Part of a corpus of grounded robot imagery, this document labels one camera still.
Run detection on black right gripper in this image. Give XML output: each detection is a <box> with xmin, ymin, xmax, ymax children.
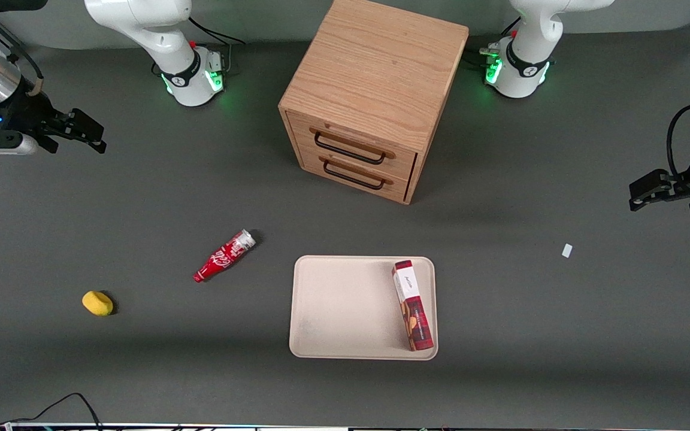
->
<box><xmin>0</xmin><ymin>89</ymin><xmax>108</xmax><ymax>154</ymax></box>

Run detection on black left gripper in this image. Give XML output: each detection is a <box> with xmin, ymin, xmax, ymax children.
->
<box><xmin>629</xmin><ymin>144</ymin><xmax>690</xmax><ymax>212</ymax></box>

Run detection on red coke bottle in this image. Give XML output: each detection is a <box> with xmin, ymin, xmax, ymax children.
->
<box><xmin>193</xmin><ymin>229</ymin><xmax>257</xmax><ymax>283</ymax></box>

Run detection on beige plastic tray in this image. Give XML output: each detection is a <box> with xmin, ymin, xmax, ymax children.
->
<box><xmin>289</xmin><ymin>255</ymin><xmax>439</xmax><ymax>361</ymax></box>

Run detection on yellow sponge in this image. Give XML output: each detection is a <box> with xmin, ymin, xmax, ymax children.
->
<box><xmin>82</xmin><ymin>291</ymin><xmax>114</xmax><ymax>317</ymax></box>

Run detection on wooden drawer front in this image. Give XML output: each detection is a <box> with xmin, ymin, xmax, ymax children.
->
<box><xmin>297</xmin><ymin>146</ymin><xmax>413</xmax><ymax>202</ymax></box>
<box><xmin>287</xmin><ymin>111</ymin><xmax>419</xmax><ymax>180</ymax></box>

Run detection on red tartan cookie box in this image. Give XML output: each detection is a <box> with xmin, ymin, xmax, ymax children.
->
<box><xmin>391</xmin><ymin>260</ymin><xmax>435</xmax><ymax>352</ymax></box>

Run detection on wooden drawer cabinet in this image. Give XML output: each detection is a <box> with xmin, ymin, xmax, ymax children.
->
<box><xmin>279</xmin><ymin>0</ymin><xmax>470</xmax><ymax>206</ymax></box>

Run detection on black right base cables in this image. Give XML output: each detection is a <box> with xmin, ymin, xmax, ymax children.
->
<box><xmin>188</xmin><ymin>17</ymin><xmax>246</xmax><ymax>75</ymax></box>

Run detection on black base cables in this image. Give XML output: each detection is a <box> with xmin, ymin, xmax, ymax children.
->
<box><xmin>464</xmin><ymin>18</ymin><xmax>522</xmax><ymax>72</ymax></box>
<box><xmin>188</xmin><ymin>17</ymin><xmax>246</xmax><ymax>75</ymax></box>

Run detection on black left base cables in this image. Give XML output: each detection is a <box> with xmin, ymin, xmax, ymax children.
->
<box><xmin>464</xmin><ymin>18</ymin><xmax>522</xmax><ymax>72</ymax></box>

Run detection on black drawer handle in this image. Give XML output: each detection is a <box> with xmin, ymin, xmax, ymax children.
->
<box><xmin>322</xmin><ymin>157</ymin><xmax>388</xmax><ymax>191</ymax></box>
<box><xmin>314</xmin><ymin>130</ymin><xmax>389</xmax><ymax>165</ymax></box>

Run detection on black cable at table edge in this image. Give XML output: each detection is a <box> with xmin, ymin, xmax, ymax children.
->
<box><xmin>0</xmin><ymin>393</ymin><xmax>104</xmax><ymax>431</ymax></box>

